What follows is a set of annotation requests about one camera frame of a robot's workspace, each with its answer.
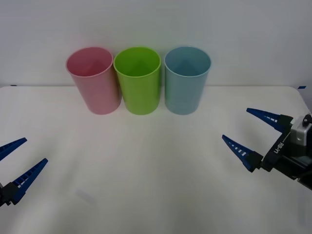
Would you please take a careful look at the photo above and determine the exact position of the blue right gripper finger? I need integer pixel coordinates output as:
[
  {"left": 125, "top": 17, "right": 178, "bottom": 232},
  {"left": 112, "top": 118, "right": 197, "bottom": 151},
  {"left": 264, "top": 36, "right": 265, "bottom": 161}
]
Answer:
[
  {"left": 221, "top": 134, "right": 264, "bottom": 174},
  {"left": 246, "top": 107, "right": 294, "bottom": 134}
]

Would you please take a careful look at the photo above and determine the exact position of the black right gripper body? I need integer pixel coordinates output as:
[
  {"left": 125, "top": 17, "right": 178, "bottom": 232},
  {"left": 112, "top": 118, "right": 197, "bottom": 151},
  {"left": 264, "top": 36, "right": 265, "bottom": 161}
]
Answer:
[{"left": 261, "top": 126, "right": 312, "bottom": 181}]

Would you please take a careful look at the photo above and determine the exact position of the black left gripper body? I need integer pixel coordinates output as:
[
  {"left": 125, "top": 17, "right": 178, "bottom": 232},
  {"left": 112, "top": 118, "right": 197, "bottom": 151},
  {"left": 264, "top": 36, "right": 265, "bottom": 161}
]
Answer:
[{"left": 0, "top": 182, "right": 6, "bottom": 208}]

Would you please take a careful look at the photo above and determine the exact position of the pink plastic bin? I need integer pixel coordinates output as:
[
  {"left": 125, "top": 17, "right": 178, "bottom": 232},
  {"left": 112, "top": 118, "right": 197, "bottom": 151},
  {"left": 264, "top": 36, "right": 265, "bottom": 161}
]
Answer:
[{"left": 65, "top": 46, "right": 122, "bottom": 116}]

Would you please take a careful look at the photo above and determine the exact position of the yellow-green plastic bin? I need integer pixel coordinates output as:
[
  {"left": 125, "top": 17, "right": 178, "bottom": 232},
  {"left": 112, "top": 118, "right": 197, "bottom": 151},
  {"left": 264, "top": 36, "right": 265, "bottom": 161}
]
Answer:
[{"left": 113, "top": 46, "right": 162, "bottom": 116}]

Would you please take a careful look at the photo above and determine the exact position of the pale blue plastic bin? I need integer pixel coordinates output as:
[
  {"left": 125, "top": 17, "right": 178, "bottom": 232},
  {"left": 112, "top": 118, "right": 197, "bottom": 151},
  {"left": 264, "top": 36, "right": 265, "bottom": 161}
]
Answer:
[{"left": 163, "top": 46, "right": 212, "bottom": 116}]

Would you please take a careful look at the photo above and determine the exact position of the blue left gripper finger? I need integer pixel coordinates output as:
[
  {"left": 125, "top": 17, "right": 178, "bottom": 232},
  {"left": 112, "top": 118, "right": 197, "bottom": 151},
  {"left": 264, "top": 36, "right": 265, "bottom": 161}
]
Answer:
[
  {"left": 2, "top": 158, "right": 49, "bottom": 206},
  {"left": 0, "top": 137, "right": 28, "bottom": 162}
]

